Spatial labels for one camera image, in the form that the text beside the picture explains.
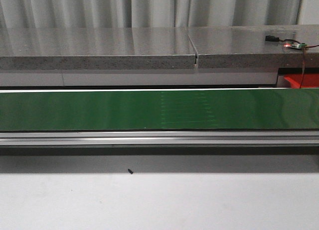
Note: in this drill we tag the grey curtain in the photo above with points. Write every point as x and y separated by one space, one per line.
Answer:
155 13

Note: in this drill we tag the green conveyor belt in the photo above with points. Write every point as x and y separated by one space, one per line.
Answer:
160 110

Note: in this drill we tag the grey granite counter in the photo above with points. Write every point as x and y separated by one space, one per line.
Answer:
157 48

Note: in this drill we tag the small green circuit board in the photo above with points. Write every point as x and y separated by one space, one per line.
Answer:
294 45

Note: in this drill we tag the red plastic tray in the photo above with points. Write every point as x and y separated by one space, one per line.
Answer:
302 81

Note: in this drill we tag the black plug connector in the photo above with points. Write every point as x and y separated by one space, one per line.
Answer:
272 38

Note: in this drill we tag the aluminium conveyor frame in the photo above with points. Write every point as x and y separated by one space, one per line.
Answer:
188 137

